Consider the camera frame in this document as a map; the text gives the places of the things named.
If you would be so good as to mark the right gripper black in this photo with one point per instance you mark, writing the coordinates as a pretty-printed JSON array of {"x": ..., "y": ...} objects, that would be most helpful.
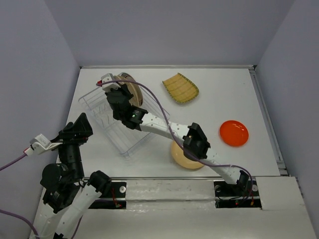
[{"x": 123, "y": 89}]

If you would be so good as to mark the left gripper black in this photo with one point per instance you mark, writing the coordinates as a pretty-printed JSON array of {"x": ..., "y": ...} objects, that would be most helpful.
[{"x": 69, "y": 135}]

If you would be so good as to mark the beige floral square plate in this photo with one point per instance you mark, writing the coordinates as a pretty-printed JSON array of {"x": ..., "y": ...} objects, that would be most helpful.
[{"x": 135, "y": 100}]

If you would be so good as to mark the green rimmed white plate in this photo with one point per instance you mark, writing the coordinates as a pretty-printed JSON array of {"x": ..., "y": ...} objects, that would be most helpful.
[{"x": 130, "y": 78}]

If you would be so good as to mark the small beige flower plate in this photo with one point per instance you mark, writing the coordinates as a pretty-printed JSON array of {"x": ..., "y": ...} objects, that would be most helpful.
[{"x": 120, "y": 79}]

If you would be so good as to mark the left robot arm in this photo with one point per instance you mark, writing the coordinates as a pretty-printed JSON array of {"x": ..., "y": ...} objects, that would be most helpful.
[{"x": 65, "y": 198}]

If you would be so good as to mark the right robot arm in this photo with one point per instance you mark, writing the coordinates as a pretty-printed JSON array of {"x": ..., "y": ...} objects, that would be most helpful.
[{"x": 190, "y": 138}]

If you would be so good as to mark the yellow bamboo pattern plate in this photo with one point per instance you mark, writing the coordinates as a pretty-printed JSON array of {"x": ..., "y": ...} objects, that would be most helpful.
[{"x": 181, "y": 89}]

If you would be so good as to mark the large yellow round plate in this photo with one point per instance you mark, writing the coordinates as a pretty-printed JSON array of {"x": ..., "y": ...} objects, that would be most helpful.
[{"x": 181, "y": 160}]

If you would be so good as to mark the orange round plate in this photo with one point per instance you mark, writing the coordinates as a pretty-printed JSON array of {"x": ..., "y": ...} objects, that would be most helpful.
[{"x": 233, "y": 133}]

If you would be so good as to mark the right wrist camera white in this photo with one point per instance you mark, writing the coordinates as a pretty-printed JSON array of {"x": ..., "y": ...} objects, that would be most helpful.
[{"x": 107, "y": 83}]

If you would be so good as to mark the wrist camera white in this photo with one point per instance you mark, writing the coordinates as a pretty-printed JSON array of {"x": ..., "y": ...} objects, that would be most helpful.
[
  {"x": 107, "y": 83},
  {"x": 39, "y": 145}
]

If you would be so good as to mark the clear wire dish rack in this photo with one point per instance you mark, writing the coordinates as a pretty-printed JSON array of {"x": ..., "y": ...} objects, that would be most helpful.
[{"x": 125, "y": 140}]

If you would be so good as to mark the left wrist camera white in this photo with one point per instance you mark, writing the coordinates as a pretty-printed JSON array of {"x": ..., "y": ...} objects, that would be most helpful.
[{"x": 39, "y": 145}]

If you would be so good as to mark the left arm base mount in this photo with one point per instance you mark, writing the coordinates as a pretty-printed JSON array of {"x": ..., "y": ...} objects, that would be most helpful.
[{"x": 114, "y": 199}]

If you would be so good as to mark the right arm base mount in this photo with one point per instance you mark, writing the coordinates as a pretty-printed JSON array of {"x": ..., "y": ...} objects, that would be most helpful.
[{"x": 230, "y": 196}]

